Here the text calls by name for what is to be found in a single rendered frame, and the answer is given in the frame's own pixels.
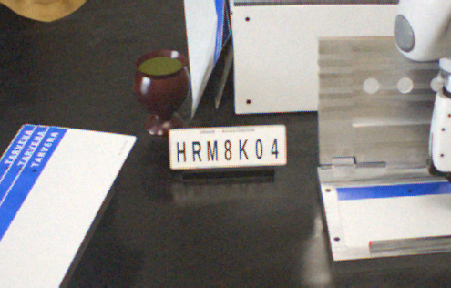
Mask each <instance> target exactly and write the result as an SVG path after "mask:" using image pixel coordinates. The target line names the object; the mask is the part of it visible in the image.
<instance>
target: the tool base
mask: <svg viewBox="0 0 451 288"><path fill-rule="evenodd" d="M428 162H429V160H428V161H427V166H426V168H423V169H403V170H386V169H385V168H386V162H376V163H355V164H354V159H353V158H352V157H351V158H333V164H332V165H321V167H317V182H318V191H319V196H320V201H321V204H322V210H323V218H324V228H325V232H326V237H327V241H328V245H329V255H330V259H331V264H332V268H333V274H337V273H355V272H369V271H374V270H393V269H398V268H412V267H423V266H430V265H446V264H449V263H451V243H439V244H436V245H417V246H408V247H399V248H380V249H377V250H370V248H369V246H357V247H352V248H347V247H345V245H344V236H343V229H342V225H341V221H340V212H339V209H338V204H337V199H336V196H335V191H334V189H335V188H337V187H354V186H375V185H382V184H395V183H415V182H433V181H448V180H447V179H446V178H445V177H439V176H436V175H432V174H429V173H428ZM326 189H331V190H332V191H331V192H326V191H325V190H326ZM334 237H338V238H340V241H338V242H335V241H334V240H333V238H334Z"/></svg>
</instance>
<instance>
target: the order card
mask: <svg viewBox="0 0 451 288"><path fill-rule="evenodd" d="M169 149H170V167H171V168H172V169H190V168H212V167H234V166H256V165H278V164H285V163H286V148H285V127H284V126H240V127H217V128H194V129H170V130H169Z"/></svg>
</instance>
